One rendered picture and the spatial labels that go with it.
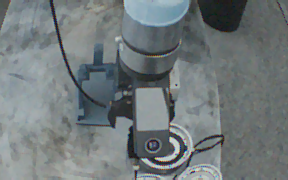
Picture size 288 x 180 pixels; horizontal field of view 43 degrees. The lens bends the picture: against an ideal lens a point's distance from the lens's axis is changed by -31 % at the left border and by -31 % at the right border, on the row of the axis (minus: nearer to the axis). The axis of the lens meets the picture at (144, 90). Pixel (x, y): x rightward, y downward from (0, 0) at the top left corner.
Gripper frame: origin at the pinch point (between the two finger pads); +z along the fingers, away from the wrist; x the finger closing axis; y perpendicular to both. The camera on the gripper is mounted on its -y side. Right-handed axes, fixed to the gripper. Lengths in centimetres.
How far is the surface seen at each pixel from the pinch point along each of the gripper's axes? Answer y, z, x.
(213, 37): 94, 94, -47
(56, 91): 16.4, 13.2, 15.8
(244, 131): 43, 93, -57
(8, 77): 20.7, 13.2, 32.6
